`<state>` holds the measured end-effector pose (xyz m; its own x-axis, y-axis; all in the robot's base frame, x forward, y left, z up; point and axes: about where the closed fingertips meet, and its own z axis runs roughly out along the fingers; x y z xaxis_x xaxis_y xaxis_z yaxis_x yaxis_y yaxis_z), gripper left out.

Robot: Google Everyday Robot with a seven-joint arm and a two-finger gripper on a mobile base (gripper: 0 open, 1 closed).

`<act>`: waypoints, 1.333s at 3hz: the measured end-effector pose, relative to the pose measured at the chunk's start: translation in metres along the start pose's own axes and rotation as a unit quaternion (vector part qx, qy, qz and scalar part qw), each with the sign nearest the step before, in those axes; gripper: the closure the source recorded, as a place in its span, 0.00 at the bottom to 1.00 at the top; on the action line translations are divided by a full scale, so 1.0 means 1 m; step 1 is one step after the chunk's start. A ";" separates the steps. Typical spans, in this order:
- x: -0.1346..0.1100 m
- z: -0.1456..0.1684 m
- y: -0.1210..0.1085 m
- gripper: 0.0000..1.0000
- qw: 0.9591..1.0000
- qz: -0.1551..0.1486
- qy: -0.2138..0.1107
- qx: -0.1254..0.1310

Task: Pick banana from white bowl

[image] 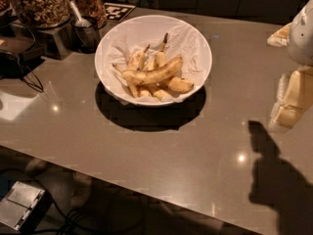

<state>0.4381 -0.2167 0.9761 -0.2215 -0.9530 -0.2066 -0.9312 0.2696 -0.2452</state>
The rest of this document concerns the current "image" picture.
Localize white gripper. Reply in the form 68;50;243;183
267;0;313;133

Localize long-stem banana right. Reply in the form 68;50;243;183
154;34;194;93

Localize bottom small banana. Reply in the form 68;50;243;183
139;84;171;102

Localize white bowl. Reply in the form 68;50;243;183
94;14;213;108

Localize left upright banana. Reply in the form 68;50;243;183
127;46;150;98

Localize white paper liner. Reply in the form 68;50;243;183
103;20;205;106

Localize black white marker tag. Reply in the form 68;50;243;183
105;3;135;23

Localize dark cup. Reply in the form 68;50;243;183
70;17;100;54

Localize white plastic spoon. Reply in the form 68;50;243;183
67;0;91;27

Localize metal jar stand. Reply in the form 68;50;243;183
11;21;72;60

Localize large glass nut jar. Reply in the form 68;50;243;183
11;0;70;28

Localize grey box on floor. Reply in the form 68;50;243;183
0;181;46;232

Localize black floor cables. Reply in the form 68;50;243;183
28;193;145;235

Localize black device with cables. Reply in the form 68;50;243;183
0;22;46;94

